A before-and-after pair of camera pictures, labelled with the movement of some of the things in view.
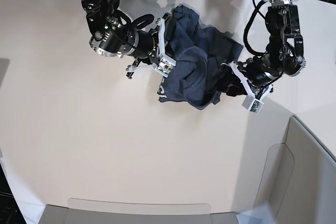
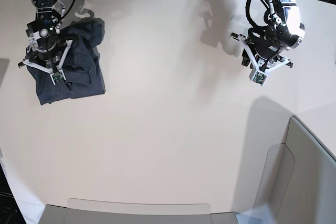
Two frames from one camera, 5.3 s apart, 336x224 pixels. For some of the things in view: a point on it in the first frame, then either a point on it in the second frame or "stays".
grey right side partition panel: (310, 197) stays
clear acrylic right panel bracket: (276, 179) stays
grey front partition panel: (55, 214) stays
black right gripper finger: (230, 83) to (245, 58)
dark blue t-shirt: (199, 52) to (81, 66)
